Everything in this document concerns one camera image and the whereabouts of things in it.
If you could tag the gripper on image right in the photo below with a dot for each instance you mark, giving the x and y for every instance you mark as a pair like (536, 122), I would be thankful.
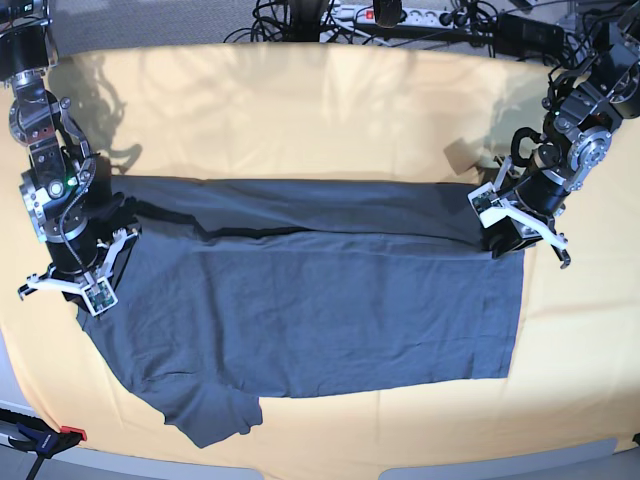
(518, 212)

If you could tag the white power strip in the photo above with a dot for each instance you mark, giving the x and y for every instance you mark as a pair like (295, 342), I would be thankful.
(412, 19)

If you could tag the yellow table cloth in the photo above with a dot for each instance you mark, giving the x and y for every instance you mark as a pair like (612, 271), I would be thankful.
(343, 112)

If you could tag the blue-grey T-shirt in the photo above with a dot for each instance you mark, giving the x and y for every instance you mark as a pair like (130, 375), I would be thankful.
(238, 290)

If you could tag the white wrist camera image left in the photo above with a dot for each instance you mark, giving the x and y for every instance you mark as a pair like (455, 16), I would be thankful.
(99, 297)

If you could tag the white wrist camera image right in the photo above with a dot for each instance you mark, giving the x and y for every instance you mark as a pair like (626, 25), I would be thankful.
(487, 205)

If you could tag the black power adapter brick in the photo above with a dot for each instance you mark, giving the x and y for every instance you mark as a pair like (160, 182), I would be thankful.
(525, 34)

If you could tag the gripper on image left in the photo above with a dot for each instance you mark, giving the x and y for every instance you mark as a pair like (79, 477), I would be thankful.
(80, 259)

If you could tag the blue black bar clamp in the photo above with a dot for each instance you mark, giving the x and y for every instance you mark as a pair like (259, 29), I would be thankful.
(28, 434)

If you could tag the black arm on image right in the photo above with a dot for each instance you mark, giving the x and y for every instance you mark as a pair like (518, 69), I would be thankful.
(584, 107)

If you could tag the black arm on image left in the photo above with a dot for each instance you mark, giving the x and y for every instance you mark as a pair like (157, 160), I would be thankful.
(67, 188)

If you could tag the black robot base post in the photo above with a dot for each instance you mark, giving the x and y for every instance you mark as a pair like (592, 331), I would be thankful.
(305, 20)

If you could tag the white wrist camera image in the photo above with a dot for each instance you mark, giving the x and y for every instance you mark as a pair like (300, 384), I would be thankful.
(487, 205)
(99, 297)

